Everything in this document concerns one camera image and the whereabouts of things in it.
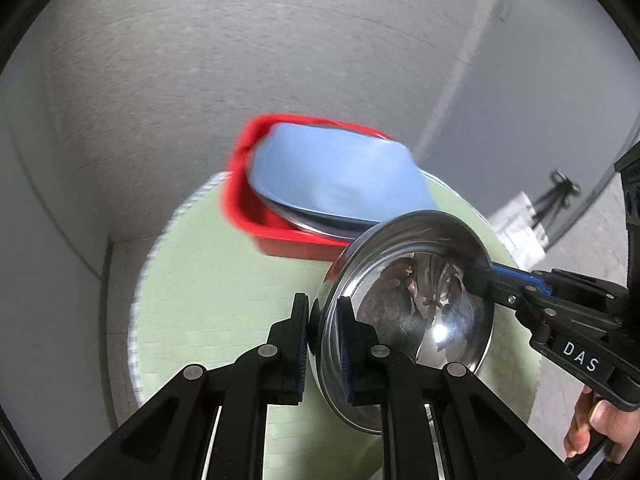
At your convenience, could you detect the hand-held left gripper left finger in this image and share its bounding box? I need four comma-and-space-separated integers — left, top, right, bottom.
65, 292, 312, 480

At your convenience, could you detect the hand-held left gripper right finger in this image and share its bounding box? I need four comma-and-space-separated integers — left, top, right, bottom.
336, 296, 581, 480

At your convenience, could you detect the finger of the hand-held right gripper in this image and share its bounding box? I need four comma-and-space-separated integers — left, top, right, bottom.
463, 265, 553, 322
491, 262, 555, 297

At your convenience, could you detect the stainless steel bowl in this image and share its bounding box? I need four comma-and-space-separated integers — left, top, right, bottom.
309, 210, 496, 435

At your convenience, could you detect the red plastic basin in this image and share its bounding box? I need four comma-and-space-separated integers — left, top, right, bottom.
223, 115, 396, 263

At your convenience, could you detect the person's right hand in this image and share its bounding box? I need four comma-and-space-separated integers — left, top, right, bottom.
564, 389, 640, 467

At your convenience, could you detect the white paper bag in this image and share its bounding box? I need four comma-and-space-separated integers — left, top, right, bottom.
492, 192, 547, 267

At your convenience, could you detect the black tripod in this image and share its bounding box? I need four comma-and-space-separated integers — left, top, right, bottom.
529, 170, 584, 257

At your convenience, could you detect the green round table mat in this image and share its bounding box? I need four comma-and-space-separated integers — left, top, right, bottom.
128, 170, 544, 480

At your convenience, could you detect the blue plate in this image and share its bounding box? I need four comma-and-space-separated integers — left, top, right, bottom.
248, 122, 441, 226

